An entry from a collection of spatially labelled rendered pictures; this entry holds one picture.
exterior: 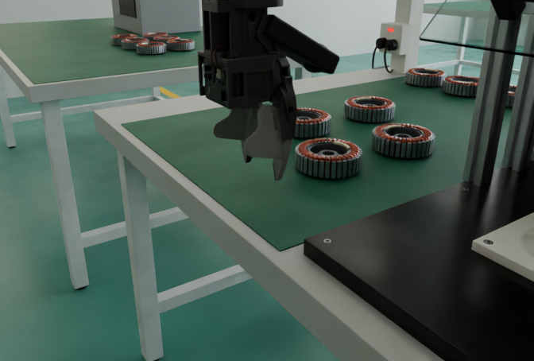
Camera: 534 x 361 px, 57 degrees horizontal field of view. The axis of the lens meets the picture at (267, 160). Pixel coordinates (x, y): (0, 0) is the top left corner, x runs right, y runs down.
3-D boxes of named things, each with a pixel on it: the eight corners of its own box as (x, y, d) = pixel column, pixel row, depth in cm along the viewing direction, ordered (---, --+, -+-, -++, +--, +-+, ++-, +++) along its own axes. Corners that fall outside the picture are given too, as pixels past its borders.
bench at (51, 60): (67, 300, 167) (27, 86, 140) (0, 145, 311) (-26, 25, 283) (317, 216, 224) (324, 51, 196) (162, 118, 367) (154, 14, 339)
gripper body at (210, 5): (199, 100, 58) (192, -7, 53) (260, 91, 62) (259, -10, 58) (230, 116, 52) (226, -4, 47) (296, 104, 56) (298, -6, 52)
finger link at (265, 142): (243, 188, 56) (230, 110, 55) (285, 177, 59) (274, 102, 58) (257, 192, 54) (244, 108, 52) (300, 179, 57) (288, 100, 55)
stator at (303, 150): (322, 186, 76) (323, 164, 75) (282, 163, 85) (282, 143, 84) (374, 171, 82) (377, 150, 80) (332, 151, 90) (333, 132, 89)
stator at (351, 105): (404, 121, 108) (405, 105, 107) (359, 126, 104) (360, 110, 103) (377, 108, 118) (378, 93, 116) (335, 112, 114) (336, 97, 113)
